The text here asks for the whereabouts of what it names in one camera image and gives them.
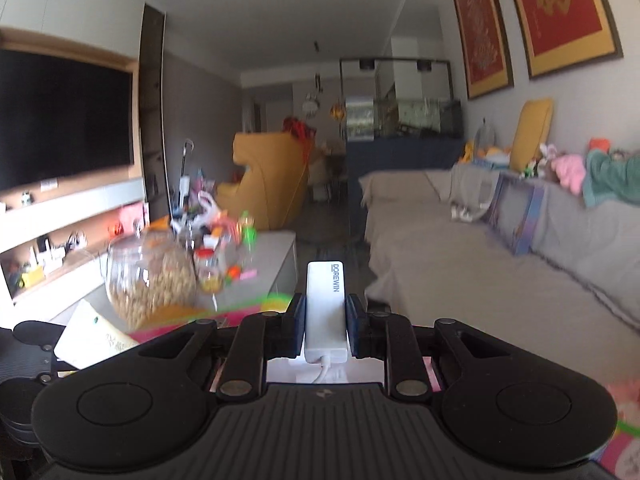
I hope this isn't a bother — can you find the white plastic bag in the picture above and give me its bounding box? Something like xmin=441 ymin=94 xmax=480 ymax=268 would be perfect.
xmin=193 ymin=191 xmax=221 ymax=229

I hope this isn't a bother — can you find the teal blanket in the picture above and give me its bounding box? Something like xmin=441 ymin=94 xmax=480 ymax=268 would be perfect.
xmin=582 ymin=150 xmax=640 ymax=208

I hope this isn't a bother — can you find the yellow armchair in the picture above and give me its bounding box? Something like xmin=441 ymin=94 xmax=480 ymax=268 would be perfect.
xmin=215 ymin=132 xmax=308 ymax=231

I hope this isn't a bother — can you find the purple framed picture box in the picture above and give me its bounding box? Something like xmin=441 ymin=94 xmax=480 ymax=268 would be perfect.
xmin=486 ymin=174 xmax=544 ymax=256

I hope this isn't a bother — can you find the white slim adapter box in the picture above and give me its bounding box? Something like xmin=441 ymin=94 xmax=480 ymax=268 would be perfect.
xmin=304 ymin=261 xmax=349 ymax=384

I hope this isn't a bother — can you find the dark blue cabinet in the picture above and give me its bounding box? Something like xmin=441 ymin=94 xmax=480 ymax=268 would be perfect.
xmin=346 ymin=136 xmax=464 ymax=197

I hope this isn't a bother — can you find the green toy bottle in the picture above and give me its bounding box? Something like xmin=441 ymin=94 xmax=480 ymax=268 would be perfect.
xmin=239 ymin=211 xmax=257 ymax=269

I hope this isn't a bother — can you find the glass jar of nuts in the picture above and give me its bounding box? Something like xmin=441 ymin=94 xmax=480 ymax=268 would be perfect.
xmin=105 ymin=230 xmax=198 ymax=330

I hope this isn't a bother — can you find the pink plush toy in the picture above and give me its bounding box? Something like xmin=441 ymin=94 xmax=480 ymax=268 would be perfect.
xmin=551 ymin=154 xmax=586 ymax=196

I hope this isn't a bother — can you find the small red-lid jar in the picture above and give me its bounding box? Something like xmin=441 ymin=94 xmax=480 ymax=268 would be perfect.
xmin=193 ymin=247 xmax=222 ymax=295

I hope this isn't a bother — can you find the red gold framed picture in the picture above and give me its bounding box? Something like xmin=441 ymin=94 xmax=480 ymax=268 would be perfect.
xmin=454 ymin=0 xmax=513 ymax=100

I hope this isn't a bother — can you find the yellow cushion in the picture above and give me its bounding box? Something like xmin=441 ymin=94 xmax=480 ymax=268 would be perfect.
xmin=510 ymin=98 xmax=554 ymax=174

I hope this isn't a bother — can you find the red gold calligraphy picture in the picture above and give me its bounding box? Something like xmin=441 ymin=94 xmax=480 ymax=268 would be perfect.
xmin=514 ymin=0 xmax=624 ymax=79

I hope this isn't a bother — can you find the white rectangular product box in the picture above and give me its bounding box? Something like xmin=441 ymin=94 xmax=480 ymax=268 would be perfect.
xmin=53 ymin=300 xmax=138 ymax=370

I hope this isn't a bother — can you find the grey covered sofa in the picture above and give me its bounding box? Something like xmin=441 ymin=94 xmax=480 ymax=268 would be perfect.
xmin=360 ymin=165 xmax=639 ymax=385

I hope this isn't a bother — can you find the colourful cartoon play mat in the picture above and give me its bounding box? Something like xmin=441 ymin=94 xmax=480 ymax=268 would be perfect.
xmin=128 ymin=294 xmax=639 ymax=479

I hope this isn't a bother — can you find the black television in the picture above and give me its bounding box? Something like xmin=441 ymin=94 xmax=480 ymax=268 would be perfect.
xmin=0 ymin=50 xmax=134 ymax=191

